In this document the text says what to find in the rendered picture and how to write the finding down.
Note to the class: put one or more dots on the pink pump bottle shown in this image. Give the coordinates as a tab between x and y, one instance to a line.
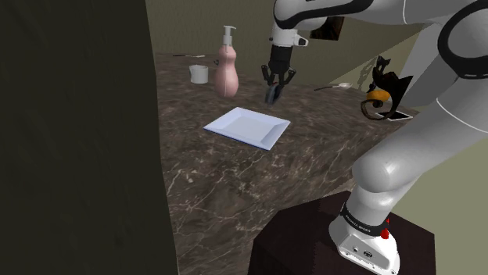
226	76

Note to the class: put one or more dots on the white square plate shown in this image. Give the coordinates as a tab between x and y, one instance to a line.
247	127

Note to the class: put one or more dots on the silver spoon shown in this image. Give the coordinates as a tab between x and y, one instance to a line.
343	85

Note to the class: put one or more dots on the thin pale utensil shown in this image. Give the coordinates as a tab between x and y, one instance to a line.
190	56

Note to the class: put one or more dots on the black phone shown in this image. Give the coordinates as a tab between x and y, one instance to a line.
401	115

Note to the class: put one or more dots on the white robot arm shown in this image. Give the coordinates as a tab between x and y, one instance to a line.
411	152

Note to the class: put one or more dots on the black and orange figure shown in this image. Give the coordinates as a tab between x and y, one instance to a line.
389	85

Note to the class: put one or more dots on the dark robot stand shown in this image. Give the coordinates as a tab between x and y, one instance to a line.
297	240

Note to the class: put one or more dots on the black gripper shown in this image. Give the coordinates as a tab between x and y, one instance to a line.
280	59

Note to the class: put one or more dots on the dark grey flat object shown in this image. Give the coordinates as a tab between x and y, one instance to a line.
273	95

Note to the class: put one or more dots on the white cup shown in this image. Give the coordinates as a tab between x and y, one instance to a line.
199	74

